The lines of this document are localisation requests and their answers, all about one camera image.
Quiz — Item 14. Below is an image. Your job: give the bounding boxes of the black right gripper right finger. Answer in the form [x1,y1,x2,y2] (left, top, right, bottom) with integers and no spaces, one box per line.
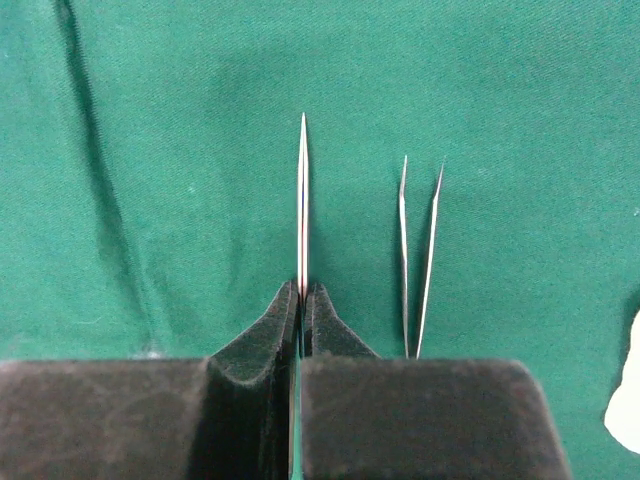
[301,284,571,479]

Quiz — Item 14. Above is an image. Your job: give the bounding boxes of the dark green surgical cloth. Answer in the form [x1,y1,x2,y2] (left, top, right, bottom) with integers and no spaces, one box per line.
[1,1,639,479]

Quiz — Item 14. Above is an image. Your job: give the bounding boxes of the white gauze pad bottom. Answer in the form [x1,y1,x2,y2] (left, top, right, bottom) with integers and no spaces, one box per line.
[604,314,640,454]

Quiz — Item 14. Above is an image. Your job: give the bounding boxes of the steel tweezers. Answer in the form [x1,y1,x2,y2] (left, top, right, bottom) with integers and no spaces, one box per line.
[296,112,312,306]
[397,154,446,360]

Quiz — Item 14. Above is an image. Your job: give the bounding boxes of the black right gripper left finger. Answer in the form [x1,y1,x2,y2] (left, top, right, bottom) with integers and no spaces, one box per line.
[1,282,299,479]

